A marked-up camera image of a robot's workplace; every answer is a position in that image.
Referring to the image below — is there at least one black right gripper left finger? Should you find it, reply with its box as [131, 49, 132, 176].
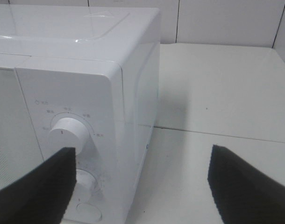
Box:
[0, 147, 77, 224]

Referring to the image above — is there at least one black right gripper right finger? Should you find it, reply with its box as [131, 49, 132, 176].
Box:
[207, 145, 285, 224]

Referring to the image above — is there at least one white round door-release button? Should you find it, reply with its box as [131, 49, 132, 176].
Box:
[76, 203, 102, 223]

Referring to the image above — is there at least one white microwave oven body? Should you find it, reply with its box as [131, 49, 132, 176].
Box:
[0, 4, 161, 224]

